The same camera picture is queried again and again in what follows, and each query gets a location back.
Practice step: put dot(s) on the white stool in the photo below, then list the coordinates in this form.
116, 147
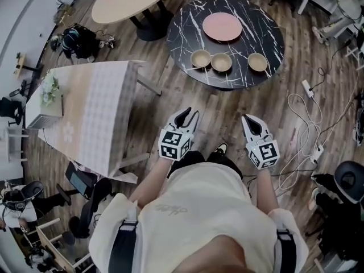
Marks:
13, 144

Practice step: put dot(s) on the table with patterned tablecloth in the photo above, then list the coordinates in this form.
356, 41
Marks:
96, 109

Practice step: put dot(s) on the small wooden side table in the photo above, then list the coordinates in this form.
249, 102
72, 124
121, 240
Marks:
20, 64

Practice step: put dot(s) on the black backpack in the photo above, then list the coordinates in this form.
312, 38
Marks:
78, 43

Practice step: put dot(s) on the beige bowl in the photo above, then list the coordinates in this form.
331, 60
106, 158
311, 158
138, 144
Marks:
221, 62
201, 58
257, 62

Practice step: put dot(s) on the white flower bunch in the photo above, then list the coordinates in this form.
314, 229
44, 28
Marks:
49, 91

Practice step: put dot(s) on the beige oval table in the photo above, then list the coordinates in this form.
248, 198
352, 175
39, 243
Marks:
122, 7

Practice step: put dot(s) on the person's cream shirt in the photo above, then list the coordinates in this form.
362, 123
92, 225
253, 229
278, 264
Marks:
204, 209

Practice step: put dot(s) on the person's right forearm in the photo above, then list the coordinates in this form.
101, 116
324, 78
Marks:
267, 189

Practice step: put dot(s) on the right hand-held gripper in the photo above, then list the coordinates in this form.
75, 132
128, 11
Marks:
266, 153

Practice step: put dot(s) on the person's black trousers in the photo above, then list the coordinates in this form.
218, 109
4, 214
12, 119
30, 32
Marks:
227, 161

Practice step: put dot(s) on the black marble round table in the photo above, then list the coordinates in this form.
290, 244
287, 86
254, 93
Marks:
256, 33

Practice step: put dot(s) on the silver laptop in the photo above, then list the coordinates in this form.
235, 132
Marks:
42, 121

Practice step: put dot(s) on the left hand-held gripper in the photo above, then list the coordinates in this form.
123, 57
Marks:
170, 144

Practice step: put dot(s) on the black swivel chair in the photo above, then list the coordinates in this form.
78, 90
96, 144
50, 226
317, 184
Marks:
82, 186

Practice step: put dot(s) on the person's left forearm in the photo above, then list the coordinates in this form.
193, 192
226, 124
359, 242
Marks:
153, 178

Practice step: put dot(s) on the white power strip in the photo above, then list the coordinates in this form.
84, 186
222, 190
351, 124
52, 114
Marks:
317, 153
307, 88

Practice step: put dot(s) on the pink round plate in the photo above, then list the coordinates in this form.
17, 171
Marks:
221, 27

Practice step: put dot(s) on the person's black and white shoe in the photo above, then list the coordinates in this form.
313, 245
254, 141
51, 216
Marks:
221, 147

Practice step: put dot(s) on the black office chair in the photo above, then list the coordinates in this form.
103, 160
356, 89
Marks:
348, 181

